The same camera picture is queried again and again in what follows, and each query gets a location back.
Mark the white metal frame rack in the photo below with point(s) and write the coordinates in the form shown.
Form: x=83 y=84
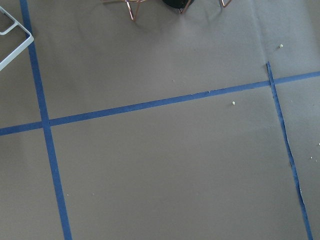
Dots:
x=14 y=38

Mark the dark wine bottle upper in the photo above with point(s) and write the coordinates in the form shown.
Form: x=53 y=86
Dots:
x=180 y=5

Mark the copper wire bottle rack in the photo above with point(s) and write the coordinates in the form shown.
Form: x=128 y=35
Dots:
x=133 y=6

